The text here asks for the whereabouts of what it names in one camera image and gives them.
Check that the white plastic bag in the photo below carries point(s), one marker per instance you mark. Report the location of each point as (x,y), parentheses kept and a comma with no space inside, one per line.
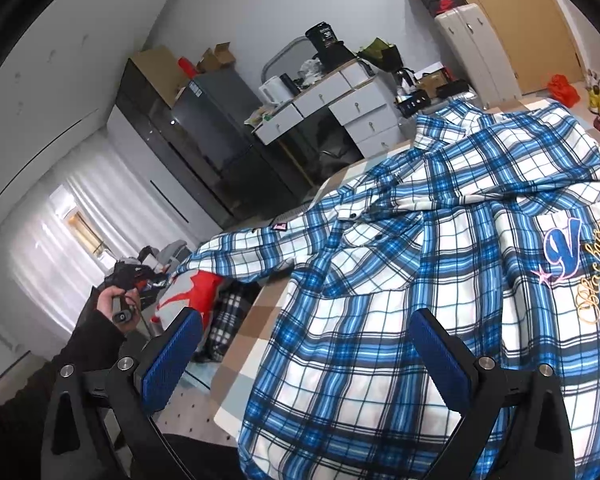
(311,71)

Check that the person's left forearm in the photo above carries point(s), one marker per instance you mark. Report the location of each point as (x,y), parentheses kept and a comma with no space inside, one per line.
(90,340)

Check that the cardboard box with black items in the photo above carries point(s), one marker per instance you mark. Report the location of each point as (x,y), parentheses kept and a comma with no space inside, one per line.
(437,80)

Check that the black white plaid cloth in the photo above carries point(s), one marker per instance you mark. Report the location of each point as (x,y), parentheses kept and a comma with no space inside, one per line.
(227,320)

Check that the white desk with drawers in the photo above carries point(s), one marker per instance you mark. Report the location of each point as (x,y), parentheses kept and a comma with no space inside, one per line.
(360,110)

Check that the large cardboard box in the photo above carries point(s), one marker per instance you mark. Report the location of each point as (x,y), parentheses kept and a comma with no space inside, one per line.
(160,72)

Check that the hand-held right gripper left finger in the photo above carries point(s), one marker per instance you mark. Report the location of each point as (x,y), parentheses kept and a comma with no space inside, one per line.
(172,360)

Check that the green black bag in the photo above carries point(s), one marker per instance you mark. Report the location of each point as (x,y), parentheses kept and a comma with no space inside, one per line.
(380,52)

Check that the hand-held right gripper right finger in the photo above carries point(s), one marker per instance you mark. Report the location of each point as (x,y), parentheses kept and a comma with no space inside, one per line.
(440,360)

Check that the black shoe box red logo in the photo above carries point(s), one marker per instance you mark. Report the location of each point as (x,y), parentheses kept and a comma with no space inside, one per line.
(442,5)

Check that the white curtain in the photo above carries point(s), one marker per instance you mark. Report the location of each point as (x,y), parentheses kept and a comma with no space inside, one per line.
(45,240)

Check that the checkered bed sheet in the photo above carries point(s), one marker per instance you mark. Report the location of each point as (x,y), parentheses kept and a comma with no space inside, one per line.
(245,340)

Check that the grey bag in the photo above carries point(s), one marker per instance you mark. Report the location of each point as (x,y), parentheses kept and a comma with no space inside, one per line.
(174,255)

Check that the yellow shoes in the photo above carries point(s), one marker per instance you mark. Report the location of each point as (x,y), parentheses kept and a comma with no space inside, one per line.
(599,94)

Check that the blue plaid shirt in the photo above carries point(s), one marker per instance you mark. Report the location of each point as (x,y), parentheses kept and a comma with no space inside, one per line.
(380,310)

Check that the small open cardboard box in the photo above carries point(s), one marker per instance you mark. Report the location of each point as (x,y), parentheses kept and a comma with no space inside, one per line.
(220,57)

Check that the white electric kettle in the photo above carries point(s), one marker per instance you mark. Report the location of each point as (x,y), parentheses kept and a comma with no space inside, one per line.
(272,91)

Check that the black blue box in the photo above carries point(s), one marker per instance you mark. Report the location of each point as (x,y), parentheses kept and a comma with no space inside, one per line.
(411,104)

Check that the wooden door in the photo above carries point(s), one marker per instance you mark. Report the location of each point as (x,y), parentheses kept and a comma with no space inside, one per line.
(530,25)

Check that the person's left hand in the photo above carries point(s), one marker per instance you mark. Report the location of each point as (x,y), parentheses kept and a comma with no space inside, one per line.
(106,301)

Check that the black glass cabinet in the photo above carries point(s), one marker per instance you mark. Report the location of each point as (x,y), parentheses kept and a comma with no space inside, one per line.
(150,125)

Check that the person's black clothing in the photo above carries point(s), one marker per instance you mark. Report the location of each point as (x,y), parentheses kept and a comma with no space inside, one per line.
(200,460)

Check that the grey framed mirror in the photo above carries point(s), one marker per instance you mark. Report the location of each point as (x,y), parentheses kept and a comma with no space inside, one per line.
(286,67)

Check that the grey refrigerator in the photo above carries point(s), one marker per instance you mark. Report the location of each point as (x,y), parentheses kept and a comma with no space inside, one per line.
(215,105)

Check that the white cabinet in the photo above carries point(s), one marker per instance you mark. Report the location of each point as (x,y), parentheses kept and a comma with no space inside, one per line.
(475,50)

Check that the red white printed blanket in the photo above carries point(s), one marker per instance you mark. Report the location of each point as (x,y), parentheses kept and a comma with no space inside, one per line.
(190,285)

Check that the red plastic bag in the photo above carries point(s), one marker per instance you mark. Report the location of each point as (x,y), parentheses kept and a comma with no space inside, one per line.
(564,90)

